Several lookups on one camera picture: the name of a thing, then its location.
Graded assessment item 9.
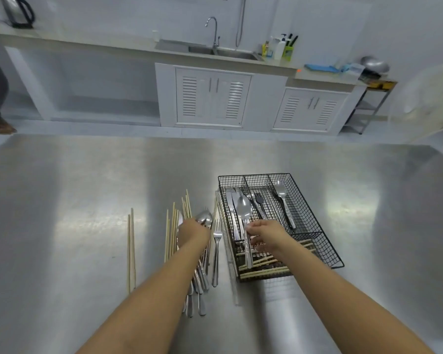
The bunch of wooden chopsticks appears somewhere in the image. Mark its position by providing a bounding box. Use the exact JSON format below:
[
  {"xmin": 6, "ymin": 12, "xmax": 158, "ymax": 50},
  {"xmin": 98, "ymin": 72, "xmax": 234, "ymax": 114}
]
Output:
[
  {"xmin": 236, "ymin": 237, "xmax": 317, "ymax": 281},
  {"xmin": 164, "ymin": 189, "xmax": 222, "ymax": 264}
]

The pile of steel cutlery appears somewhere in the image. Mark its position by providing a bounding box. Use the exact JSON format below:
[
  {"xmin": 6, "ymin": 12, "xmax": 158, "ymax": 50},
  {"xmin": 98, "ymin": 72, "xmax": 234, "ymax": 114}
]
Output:
[{"xmin": 183, "ymin": 251, "xmax": 211, "ymax": 318}]

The wooden chopstick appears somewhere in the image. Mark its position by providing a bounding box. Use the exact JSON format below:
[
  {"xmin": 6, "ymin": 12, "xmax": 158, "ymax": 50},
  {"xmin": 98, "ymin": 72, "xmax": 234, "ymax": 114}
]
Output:
[{"xmin": 130, "ymin": 208, "xmax": 137, "ymax": 292}]

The black gas stove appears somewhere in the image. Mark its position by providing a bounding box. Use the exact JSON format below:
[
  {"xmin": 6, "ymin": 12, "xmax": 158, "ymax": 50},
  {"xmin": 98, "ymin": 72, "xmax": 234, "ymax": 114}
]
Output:
[{"xmin": 360, "ymin": 70, "xmax": 384, "ymax": 84}]

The dark steel fork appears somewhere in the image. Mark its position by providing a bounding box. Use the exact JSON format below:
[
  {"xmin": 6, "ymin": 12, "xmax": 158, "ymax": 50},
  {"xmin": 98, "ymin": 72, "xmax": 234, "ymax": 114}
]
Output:
[{"xmin": 249, "ymin": 192, "xmax": 270, "ymax": 221}]

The chrome faucet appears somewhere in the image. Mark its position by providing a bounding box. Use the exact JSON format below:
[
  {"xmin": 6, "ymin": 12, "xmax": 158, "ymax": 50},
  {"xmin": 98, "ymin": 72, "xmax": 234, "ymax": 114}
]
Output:
[{"xmin": 205, "ymin": 16, "xmax": 221, "ymax": 56}]

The large steel serving spoon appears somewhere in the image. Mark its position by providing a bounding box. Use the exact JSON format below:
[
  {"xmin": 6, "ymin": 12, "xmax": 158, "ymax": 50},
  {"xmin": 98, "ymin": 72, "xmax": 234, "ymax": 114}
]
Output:
[{"xmin": 272, "ymin": 180, "xmax": 297, "ymax": 230}]

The steel tablespoon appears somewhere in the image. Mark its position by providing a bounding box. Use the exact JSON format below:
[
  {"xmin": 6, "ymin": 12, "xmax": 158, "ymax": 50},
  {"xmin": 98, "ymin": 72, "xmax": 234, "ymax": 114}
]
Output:
[{"xmin": 236, "ymin": 193, "xmax": 254, "ymax": 270}]

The steel wok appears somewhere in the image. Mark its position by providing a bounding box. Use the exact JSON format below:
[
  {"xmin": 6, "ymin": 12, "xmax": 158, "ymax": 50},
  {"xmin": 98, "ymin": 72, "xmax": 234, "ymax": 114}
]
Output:
[{"xmin": 360, "ymin": 55, "xmax": 391, "ymax": 74}]

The white kitchen counter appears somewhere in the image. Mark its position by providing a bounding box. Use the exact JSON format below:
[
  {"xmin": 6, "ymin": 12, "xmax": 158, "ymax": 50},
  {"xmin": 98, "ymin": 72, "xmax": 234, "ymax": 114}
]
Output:
[{"xmin": 0, "ymin": 31, "xmax": 367, "ymax": 89}]

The metal shelf rack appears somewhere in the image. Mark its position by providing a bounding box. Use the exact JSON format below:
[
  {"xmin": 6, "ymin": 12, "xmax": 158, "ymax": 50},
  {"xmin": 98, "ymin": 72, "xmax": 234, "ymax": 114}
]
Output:
[{"xmin": 344, "ymin": 79, "xmax": 398, "ymax": 135}]

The white electric fan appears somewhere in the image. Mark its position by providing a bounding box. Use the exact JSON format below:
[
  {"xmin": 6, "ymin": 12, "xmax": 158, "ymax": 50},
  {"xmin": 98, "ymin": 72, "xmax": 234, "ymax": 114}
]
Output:
[{"xmin": 387, "ymin": 63, "xmax": 443, "ymax": 143}]

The steel table knife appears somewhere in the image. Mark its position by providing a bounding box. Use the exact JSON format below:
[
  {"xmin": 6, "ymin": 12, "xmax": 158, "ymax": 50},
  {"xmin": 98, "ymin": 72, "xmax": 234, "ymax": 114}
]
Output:
[{"xmin": 226, "ymin": 188, "xmax": 243, "ymax": 243}]

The person's right hand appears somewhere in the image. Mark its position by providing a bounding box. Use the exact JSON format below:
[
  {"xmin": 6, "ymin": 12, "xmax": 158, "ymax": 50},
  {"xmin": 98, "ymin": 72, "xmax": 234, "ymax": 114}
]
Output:
[{"xmin": 246, "ymin": 220, "xmax": 295, "ymax": 261}]

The person's right forearm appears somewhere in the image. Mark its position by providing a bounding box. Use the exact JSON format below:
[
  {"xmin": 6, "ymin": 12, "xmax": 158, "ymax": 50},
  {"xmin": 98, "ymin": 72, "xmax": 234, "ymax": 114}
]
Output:
[{"xmin": 272, "ymin": 237, "xmax": 440, "ymax": 354}]

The black wire cutlery basket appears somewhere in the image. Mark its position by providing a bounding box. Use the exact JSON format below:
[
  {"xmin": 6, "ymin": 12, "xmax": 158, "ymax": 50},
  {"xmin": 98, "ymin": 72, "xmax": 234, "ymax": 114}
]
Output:
[{"xmin": 218, "ymin": 173, "xmax": 345, "ymax": 284}]

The black electric kettle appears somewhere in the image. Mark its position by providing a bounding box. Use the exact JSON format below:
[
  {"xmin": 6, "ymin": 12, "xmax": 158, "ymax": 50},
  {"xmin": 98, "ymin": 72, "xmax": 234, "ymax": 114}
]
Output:
[{"xmin": 0, "ymin": 0, "xmax": 36, "ymax": 29}]

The steel sink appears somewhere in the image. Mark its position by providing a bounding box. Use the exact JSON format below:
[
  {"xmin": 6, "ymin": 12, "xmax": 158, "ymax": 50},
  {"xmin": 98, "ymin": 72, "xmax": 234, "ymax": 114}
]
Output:
[{"xmin": 158, "ymin": 40, "xmax": 265, "ymax": 62}]

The green knife block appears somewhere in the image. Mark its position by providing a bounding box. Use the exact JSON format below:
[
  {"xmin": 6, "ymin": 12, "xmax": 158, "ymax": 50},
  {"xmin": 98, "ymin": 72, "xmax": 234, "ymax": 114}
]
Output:
[{"xmin": 282, "ymin": 33, "xmax": 299, "ymax": 63}]

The small white louvred cabinet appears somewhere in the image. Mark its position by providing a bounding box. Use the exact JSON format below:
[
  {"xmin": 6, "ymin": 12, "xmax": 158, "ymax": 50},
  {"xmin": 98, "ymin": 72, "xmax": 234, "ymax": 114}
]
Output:
[{"xmin": 271, "ymin": 86, "xmax": 366, "ymax": 135}]

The person's left hand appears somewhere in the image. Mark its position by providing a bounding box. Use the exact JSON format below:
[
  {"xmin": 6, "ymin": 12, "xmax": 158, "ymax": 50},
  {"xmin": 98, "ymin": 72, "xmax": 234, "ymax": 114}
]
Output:
[{"xmin": 177, "ymin": 218, "xmax": 212, "ymax": 252}]

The grey hanging hose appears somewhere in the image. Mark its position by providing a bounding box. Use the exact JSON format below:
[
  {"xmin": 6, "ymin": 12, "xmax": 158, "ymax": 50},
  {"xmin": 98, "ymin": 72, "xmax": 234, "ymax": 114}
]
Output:
[{"xmin": 235, "ymin": 0, "xmax": 247, "ymax": 48}]

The white pump bottle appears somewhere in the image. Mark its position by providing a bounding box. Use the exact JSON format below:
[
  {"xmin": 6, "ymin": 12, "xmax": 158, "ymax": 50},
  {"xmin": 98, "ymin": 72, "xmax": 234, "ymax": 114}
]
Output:
[{"xmin": 274, "ymin": 34, "xmax": 287, "ymax": 61}]

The person's left forearm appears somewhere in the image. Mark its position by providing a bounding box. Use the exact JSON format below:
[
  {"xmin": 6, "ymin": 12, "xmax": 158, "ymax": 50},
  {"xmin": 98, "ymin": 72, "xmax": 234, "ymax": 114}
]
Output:
[{"xmin": 76, "ymin": 241, "xmax": 210, "ymax": 354}]

